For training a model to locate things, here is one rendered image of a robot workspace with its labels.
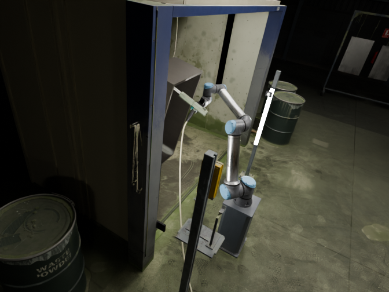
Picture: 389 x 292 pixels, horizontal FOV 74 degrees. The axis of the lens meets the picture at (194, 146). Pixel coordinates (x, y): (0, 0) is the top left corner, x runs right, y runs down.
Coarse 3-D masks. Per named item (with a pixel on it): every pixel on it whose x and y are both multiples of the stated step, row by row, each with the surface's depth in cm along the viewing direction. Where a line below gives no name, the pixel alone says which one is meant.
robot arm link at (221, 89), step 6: (222, 84) 264; (216, 90) 259; (222, 90) 256; (222, 96) 254; (228, 96) 250; (228, 102) 247; (234, 102) 245; (234, 108) 239; (240, 108) 239; (234, 114) 239; (240, 114) 234; (246, 114) 231; (246, 120) 225; (246, 126) 223
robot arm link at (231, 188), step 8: (232, 120) 222; (240, 120) 223; (232, 128) 217; (240, 128) 220; (232, 136) 222; (240, 136) 225; (232, 144) 224; (232, 152) 226; (232, 160) 228; (232, 168) 230; (232, 176) 232; (224, 184) 238; (232, 184) 233; (240, 184) 240; (224, 192) 237; (232, 192) 234; (240, 192) 238
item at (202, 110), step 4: (176, 88) 240; (180, 92) 239; (180, 96) 239; (184, 96) 237; (188, 96) 239; (184, 100) 239; (188, 100) 237; (192, 100) 237; (192, 104) 238; (196, 104) 236; (196, 108) 237; (200, 108) 235; (204, 108) 235; (192, 112) 241; (200, 112) 237; (204, 112) 235; (188, 116) 245; (188, 120) 248
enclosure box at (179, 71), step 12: (180, 60) 275; (168, 72) 242; (180, 72) 251; (192, 72) 260; (168, 84) 228; (180, 84) 292; (192, 84) 285; (168, 96) 234; (192, 96) 292; (168, 108) 314; (180, 108) 307; (168, 120) 322; (180, 120) 314; (168, 132) 331; (180, 132) 319; (168, 144) 339; (168, 156) 337
